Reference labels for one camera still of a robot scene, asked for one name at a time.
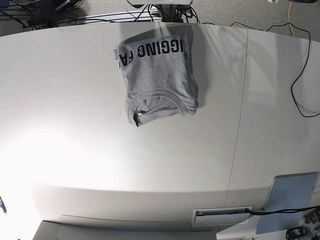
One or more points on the central stand with cables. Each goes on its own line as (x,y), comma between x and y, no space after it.
(168,11)

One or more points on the grey T-shirt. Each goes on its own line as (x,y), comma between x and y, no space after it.
(157,78)

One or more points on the white cable tray box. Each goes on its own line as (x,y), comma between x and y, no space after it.
(213,217)

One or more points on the blue-grey flat panel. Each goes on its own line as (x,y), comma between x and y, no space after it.
(291,191)

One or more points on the blue orange tool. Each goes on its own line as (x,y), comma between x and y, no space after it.
(2,206)

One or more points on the black device bottom right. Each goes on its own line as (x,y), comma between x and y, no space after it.
(297,233)

